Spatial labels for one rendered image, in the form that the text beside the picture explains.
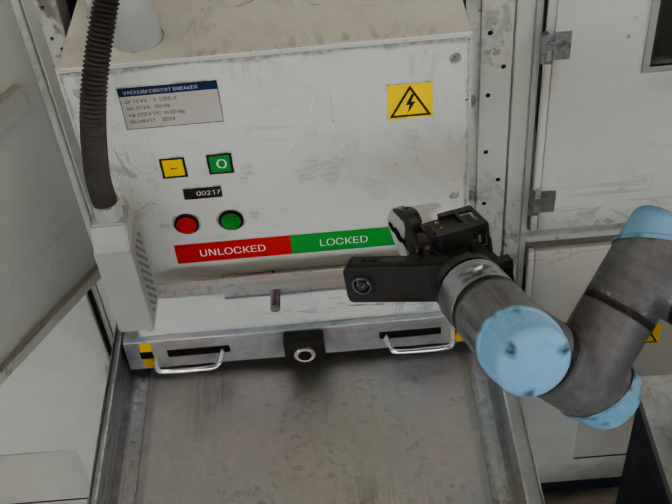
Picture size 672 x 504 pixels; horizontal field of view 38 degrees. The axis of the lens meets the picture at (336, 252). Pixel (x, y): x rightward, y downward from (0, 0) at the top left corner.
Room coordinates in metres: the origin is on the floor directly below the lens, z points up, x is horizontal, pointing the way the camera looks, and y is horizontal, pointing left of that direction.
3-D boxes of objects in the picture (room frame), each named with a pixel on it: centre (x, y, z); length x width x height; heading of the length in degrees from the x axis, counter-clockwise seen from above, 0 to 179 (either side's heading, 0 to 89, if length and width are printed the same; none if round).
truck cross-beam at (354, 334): (1.01, 0.06, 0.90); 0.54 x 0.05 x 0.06; 89
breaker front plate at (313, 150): (1.00, 0.06, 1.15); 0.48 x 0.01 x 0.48; 89
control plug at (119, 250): (0.93, 0.27, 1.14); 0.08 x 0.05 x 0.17; 179
